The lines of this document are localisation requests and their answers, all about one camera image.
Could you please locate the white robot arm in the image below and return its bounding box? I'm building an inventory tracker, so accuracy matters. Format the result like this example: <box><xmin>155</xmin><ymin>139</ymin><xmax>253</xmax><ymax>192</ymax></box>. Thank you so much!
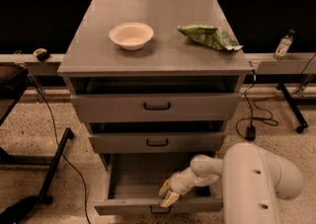
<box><xmin>159</xmin><ymin>143</ymin><xmax>303</xmax><ymax>224</ymax></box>

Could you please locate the grey drawer cabinet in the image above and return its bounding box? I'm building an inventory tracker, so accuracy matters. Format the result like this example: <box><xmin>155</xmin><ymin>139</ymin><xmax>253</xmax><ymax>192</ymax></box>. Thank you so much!
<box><xmin>56</xmin><ymin>0</ymin><xmax>253</xmax><ymax>170</ymax></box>

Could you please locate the small clear bottle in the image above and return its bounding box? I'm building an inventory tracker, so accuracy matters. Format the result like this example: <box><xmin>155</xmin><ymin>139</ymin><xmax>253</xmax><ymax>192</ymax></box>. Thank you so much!
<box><xmin>274</xmin><ymin>30</ymin><xmax>295</xmax><ymax>60</ymax></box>

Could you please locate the grey bottom drawer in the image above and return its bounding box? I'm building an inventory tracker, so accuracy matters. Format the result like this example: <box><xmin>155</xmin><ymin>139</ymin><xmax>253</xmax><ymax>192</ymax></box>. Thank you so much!
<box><xmin>95</xmin><ymin>152</ymin><xmax>223</xmax><ymax>215</ymax></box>

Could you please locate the yellow black tape measure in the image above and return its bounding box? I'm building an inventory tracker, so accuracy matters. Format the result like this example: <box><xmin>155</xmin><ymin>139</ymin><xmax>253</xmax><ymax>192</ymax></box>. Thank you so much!
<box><xmin>34</xmin><ymin>48</ymin><xmax>50</xmax><ymax>61</ymax></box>

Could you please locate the green chip bag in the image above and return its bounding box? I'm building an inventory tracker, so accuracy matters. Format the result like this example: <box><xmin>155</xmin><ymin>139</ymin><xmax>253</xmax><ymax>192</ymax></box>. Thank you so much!
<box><xmin>178</xmin><ymin>25</ymin><xmax>242</xmax><ymax>51</ymax></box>

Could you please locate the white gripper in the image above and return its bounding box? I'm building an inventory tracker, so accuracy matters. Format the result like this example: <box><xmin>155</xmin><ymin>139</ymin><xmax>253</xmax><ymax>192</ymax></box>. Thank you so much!
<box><xmin>159</xmin><ymin>168</ymin><xmax>219</xmax><ymax>208</ymax></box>

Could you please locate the white paper bowl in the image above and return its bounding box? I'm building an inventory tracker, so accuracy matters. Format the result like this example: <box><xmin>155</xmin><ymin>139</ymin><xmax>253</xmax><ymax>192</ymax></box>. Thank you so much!
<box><xmin>109</xmin><ymin>23</ymin><xmax>154</xmax><ymax>50</ymax></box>

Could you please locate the black power adapter cable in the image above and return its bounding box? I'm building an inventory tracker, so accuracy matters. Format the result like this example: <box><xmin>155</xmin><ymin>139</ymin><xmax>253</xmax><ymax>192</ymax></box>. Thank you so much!
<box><xmin>234</xmin><ymin>69</ymin><xmax>279</xmax><ymax>142</ymax></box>

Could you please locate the black table stand left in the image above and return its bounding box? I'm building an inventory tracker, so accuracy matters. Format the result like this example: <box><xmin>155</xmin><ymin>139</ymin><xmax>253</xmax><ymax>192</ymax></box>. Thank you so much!
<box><xmin>0</xmin><ymin>63</ymin><xmax>75</xmax><ymax>205</ymax></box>

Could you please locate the black floor cable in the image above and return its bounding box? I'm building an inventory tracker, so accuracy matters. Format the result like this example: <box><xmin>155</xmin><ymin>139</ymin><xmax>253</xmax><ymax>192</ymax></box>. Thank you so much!
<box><xmin>28</xmin><ymin>73</ymin><xmax>92</xmax><ymax>224</ymax></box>

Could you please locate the grey drawer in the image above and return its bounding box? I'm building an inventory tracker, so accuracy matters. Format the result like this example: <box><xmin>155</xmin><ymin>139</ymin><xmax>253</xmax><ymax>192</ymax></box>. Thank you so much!
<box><xmin>89</xmin><ymin>132</ymin><xmax>225</xmax><ymax>153</ymax></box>
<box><xmin>71</xmin><ymin>94</ymin><xmax>239</xmax><ymax>122</ymax></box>
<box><xmin>95</xmin><ymin>152</ymin><xmax>223</xmax><ymax>215</ymax></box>

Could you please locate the black wheeled stand leg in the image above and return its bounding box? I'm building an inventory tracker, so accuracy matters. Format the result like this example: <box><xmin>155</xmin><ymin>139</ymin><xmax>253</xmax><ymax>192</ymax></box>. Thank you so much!
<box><xmin>277</xmin><ymin>82</ymin><xmax>308</xmax><ymax>133</ymax></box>

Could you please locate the grey top drawer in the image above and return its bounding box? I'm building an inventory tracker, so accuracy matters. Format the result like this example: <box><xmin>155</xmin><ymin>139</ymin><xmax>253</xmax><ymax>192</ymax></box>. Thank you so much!
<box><xmin>71</xmin><ymin>94</ymin><xmax>239</xmax><ymax>122</ymax></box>

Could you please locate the black shoe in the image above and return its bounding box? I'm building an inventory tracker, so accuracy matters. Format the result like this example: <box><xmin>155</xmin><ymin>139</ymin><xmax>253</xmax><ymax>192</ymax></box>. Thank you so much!
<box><xmin>0</xmin><ymin>195</ymin><xmax>38</xmax><ymax>224</ymax></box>

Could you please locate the grey middle drawer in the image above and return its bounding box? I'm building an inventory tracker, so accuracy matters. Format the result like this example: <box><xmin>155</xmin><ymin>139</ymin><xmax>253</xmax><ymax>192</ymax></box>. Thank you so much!
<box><xmin>89</xmin><ymin>132</ymin><xmax>225</xmax><ymax>153</ymax></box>

